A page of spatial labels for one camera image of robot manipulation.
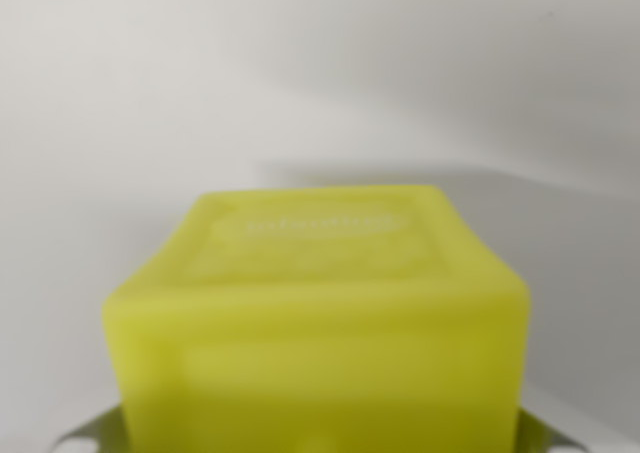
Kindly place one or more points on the gripper left finger with silver black pad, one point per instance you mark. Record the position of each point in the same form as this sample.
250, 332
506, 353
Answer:
97, 430

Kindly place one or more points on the gripper right finger with silver black pad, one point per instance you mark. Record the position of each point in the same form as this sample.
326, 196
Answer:
542, 433

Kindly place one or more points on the yellow cube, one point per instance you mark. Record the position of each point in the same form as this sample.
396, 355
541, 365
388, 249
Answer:
320, 333

